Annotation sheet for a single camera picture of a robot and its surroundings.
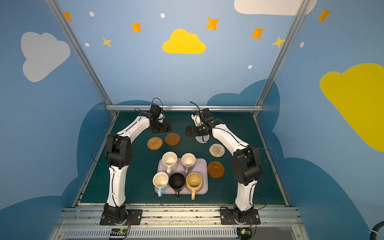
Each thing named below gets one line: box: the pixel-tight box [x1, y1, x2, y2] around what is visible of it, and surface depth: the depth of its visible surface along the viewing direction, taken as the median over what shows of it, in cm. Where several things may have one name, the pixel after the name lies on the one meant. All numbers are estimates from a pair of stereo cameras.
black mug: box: [169, 172, 186, 199], surface depth 81 cm
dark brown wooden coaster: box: [165, 133, 181, 146], surface depth 107 cm
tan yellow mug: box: [185, 172, 203, 200], surface depth 80 cm
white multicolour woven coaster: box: [209, 143, 225, 158], surface depth 103 cm
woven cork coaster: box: [147, 136, 163, 151], surface depth 106 cm
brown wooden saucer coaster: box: [207, 161, 225, 179], surface depth 93 cm
